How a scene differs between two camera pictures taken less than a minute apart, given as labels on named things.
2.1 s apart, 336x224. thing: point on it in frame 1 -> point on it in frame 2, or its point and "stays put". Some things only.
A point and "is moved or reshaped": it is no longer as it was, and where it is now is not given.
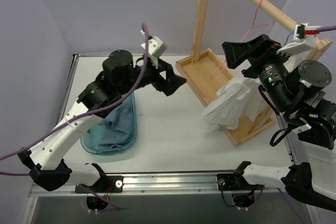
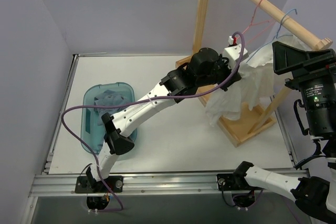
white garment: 243,98 is moved or reshaped
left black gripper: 161,76 -> 233,77
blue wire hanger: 288,36 -> 276,36
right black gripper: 255,56 -> 311,77
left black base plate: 107,184 stays put
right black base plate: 232,181 stays put
